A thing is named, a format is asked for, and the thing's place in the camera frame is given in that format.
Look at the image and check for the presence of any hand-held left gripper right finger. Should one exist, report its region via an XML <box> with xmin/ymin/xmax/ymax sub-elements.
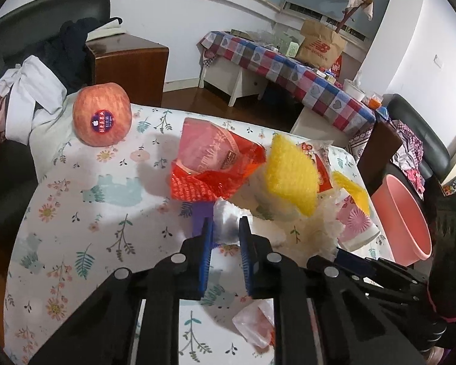
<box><xmin>239</xmin><ymin>216</ymin><xmax>427</xmax><ymax>365</ymax></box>

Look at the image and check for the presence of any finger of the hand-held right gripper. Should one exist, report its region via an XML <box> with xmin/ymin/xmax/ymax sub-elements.
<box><xmin>335</xmin><ymin>248</ymin><xmax>429</xmax><ymax>287</ymax></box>
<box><xmin>359</xmin><ymin>279</ymin><xmax>443</xmax><ymax>337</ymax></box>

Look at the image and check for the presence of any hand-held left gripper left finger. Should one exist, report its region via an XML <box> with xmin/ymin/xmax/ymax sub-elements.
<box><xmin>28</xmin><ymin>217</ymin><xmax>215</xmax><ymax>365</ymax></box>

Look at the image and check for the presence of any white tissue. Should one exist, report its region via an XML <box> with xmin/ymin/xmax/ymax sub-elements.
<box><xmin>213</xmin><ymin>198</ymin><xmax>256</xmax><ymax>245</ymax></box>

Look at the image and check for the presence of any white foam net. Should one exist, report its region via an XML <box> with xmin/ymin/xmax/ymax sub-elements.
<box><xmin>301</xmin><ymin>190</ymin><xmax>346</xmax><ymax>262</ymax></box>

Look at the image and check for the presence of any white orange plastic bag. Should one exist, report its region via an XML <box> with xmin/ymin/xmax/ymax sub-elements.
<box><xmin>232</xmin><ymin>298</ymin><xmax>276</xmax><ymax>349</ymax></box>

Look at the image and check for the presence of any pink plastic bucket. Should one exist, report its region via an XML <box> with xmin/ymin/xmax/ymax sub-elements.
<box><xmin>371</xmin><ymin>174</ymin><xmax>433</xmax><ymax>267</ymax></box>

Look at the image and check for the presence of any small yellow foam net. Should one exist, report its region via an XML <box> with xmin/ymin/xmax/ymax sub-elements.
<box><xmin>332</xmin><ymin>171</ymin><xmax>371</xmax><ymax>214</ymax></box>

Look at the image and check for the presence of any large yellow foam net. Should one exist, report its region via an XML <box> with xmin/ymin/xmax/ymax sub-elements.
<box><xmin>265</xmin><ymin>134</ymin><xmax>320</xmax><ymax>217</ymax></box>

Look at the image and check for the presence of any red plastic bag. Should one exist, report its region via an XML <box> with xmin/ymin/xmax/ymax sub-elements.
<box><xmin>170</xmin><ymin>117</ymin><xmax>267</xmax><ymax>202</ymax></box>

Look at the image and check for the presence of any flower print paper cup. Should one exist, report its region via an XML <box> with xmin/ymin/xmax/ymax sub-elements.
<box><xmin>336</xmin><ymin>192</ymin><xmax>381</xmax><ymax>252</ymax></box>

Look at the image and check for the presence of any white foam net wrap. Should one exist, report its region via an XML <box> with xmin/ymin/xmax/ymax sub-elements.
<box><xmin>232</xmin><ymin>167</ymin><xmax>305</xmax><ymax>248</ymax></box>

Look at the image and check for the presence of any red white snack wrapper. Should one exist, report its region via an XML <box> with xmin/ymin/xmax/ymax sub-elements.
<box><xmin>296</xmin><ymin>141</ymin><xmax>333</xmax><ymax>194</ymax></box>

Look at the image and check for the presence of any floral tablecloth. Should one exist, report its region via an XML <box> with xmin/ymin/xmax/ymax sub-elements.
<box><xmin>4</xmin><ymin>103</ymin><xmax>398</xmax><ymax>365</ymax></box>

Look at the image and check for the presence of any dark wooden side cabinet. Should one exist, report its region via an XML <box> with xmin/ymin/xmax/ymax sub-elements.
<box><xmin>357</xmin><ymin>122</ymin><xmax>403</xmax><ymax>198</ymax></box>

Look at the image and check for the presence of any patterned clothes pile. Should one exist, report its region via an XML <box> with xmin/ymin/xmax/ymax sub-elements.
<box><xmin>391</xmin><ymin>120</ymin><xmax>426</xmax><ymax>198</ymax></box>

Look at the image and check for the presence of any black leather armchair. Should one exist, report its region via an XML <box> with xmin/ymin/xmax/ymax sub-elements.
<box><xmin>384</xmin><ymin>93</ymin><xmax>451</xmax><ymax>198</ymax></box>

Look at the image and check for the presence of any apple in orange foam net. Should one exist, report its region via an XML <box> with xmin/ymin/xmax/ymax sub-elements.
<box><xmin>73</xmin><ymin>82</ymin><xmax>133</xmax><ymax>147</ymax></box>

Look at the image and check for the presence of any white table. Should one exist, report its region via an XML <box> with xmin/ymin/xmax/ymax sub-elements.
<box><xmin>198</xmin><ymin>59</ymin><xmax>350</xmax><ymax>137</ymax></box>

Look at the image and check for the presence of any checkered tablecloth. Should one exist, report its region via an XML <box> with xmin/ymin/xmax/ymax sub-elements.
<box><xmin>199</xmin><ymin>30</ymin><xmax>377</xmax><ymax>134</ymax></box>

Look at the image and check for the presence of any brown wooden cabinet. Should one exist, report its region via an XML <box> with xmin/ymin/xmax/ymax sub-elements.
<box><xmin>85</xmin><ymin>34</ymin><xmax>170</xmax><ymax>107</ymax></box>

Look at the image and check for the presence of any black leather sofa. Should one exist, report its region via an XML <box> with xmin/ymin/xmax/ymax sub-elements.
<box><xmin>0</xmin><ymin>0</ymin><xmax>112</xmax><ymax>236</ymax></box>

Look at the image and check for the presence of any brown paper bag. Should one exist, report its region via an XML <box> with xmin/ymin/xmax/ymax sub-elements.
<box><xmin>295</xmin><ymin>19</ymin><xmax>348</xmax><ymax>70</ymax></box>

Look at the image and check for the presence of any pale green box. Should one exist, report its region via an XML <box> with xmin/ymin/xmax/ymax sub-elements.
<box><xmin>274</xmin><ymin>32</ymin><xmax>301</xmax><ymax>59</ymax></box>

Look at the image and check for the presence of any white cloth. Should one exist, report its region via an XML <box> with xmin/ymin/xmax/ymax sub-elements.
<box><xmin>0</xmin><ymin>55</ymin><xmax>67</xmax><ymax>145</ymax></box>

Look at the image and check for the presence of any white book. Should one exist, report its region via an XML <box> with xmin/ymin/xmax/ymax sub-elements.
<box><xmin>85</xmin><ymin>23</ymin><xmax>128</xmax><ymax>42</ymax></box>

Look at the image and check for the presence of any dark clothing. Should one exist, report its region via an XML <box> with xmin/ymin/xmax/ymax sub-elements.
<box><xmin>42</xmin><ymin>17</ymin><xmax>124</xmax><ymax>92</ymax></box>

